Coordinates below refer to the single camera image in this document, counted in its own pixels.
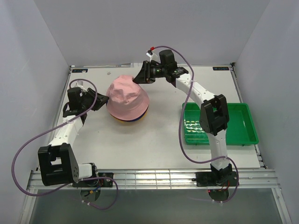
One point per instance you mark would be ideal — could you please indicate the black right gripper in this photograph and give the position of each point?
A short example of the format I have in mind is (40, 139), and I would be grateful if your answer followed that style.
(144, 76)

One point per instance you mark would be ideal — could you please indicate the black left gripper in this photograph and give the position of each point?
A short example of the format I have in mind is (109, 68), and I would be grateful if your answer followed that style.
(101, 100)

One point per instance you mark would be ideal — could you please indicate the pink hat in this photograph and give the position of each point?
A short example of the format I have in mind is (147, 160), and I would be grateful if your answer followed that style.
(127, 100)

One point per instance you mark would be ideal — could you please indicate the blue beanie hat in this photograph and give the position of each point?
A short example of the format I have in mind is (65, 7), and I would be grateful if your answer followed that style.
(138, 118)

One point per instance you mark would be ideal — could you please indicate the yellow bucket hat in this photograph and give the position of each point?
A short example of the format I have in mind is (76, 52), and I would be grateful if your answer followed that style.
(128, 123)

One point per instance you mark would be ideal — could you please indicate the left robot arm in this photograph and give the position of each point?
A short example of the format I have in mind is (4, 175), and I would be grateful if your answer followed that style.
(57, 161)

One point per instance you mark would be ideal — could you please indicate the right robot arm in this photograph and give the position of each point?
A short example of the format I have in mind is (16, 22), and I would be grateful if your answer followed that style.
(213, 117)

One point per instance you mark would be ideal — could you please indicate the paper label strip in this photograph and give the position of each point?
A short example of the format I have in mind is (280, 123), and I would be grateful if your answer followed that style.
(136, 65)

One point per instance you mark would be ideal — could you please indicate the green plastic tray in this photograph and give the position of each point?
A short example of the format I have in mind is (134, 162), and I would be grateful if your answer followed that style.
(241, 130)

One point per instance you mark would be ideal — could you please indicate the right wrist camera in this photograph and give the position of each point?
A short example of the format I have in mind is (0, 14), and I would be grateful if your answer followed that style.
(153, 58)

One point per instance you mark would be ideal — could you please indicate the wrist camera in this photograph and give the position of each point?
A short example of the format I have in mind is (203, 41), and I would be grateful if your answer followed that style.
(80, 84)
(153, 58)

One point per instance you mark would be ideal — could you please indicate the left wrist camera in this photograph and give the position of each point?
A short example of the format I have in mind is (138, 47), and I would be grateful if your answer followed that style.
(80, 84)

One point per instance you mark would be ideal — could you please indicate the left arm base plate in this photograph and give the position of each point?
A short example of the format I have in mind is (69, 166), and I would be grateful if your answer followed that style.
(106, 183)

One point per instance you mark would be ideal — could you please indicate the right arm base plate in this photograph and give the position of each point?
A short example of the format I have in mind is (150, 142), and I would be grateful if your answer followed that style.
(210, 179)

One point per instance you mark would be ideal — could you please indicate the aluminium front rail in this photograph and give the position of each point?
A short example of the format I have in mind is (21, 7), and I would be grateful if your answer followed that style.
(182, 179)

